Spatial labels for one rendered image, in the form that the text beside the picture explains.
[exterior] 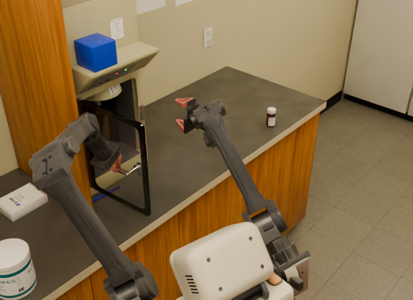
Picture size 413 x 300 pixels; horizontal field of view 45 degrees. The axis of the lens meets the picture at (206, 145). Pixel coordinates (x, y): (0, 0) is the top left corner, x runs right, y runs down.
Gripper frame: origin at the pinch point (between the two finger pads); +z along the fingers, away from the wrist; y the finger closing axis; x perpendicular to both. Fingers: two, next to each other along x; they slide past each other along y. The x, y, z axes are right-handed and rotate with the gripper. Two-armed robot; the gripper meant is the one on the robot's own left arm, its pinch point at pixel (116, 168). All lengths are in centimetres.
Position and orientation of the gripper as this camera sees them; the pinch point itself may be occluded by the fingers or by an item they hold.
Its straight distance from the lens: 177.8
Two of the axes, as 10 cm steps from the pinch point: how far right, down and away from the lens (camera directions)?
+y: -5.2, 7.7, -3.7
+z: 2.8, 5.6, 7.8
